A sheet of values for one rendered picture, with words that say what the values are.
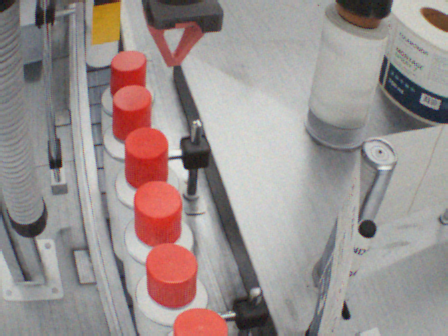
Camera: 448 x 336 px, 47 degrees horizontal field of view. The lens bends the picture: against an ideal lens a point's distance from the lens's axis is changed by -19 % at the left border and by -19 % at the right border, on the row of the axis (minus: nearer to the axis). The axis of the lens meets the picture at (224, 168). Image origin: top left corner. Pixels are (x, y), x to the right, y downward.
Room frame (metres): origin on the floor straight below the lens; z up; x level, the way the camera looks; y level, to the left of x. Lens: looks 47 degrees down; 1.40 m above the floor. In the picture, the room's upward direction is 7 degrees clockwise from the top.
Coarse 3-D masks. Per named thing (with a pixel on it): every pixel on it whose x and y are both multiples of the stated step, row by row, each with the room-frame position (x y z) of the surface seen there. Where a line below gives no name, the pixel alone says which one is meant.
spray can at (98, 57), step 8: (88, 0) 0.65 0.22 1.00; (88, 8) 0.65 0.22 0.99; (88, 16) 0.65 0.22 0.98; (88, 24) 0.65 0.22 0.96; (88, 32) 0.65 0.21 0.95; (88, 40) 0.65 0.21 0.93; (88, 48) 0.65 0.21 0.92; (96, 48) 0.64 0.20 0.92; (104, 48) 0.65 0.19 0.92; (112, 48) 0.66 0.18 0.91; (88, 56) 0.65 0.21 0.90; (96, 56) 0.64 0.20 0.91; (104, 56) 0.65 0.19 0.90; (112, 56) 0.66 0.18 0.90; (88, 64) 0.65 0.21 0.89; (96, 64) 0.64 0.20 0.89; (104, 64) 0.65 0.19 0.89
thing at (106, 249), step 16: (80, 16) 0.67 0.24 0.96; (80, 32) 0.63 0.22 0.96; (80, 48) 0.59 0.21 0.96; (80, 64) 0.55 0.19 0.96; (80, 80) 0.52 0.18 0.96; (80, 96) 0.49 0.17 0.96; (80, 112) 0.46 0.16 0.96; (96, 176) 0.38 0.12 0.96; (96, 192) 0.36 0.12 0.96; (96, 208) 0.34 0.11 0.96; (96, 224) 0.32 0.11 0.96; (112, 256) 0.29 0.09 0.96; (112, 272) 0.27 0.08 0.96; (112, 288) 0.25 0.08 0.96; (128, 320) 0.22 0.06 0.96
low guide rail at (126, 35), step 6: (126, 12) 0.76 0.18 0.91; (120, 18) 0.74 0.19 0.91; (126, 18) 0.74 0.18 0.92; (120, 24) 0.73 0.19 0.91; (126, 24) 0.72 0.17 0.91; (120, 30) 0.73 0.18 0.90; (126, 30) 0.70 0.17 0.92; (126, 36) 0.69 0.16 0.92; (126, 42) 0.67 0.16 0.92; (132, 42) 0.67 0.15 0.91; (126, 48) 0.65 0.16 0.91; (132, 48) 0.65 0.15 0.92
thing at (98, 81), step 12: (84, 12) 0.81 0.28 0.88; (84, 24) 0.77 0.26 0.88; (84, 36) 0.73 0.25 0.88; (120, 36) 0.74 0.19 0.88; (120, 48) 0.70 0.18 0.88; (96, 72) 0.64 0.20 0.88; (108, 72) 0.64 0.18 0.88; (96, 84) 0.61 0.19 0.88; (108, 84) 0.61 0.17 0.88; (96, 96) 0.59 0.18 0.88; (96, 108) 0.56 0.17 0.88; (96, 120) 0.54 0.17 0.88; (96, 132) 0.52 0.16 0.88; (96, 144) 0.50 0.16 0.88; (96, 156) 0.48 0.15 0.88; (108, 216) 0.39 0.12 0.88; (108, 228) 0.38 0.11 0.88; (120, 264) 0.33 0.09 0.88; (120, 276) 0.32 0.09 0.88; (132, 312) 0.27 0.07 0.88
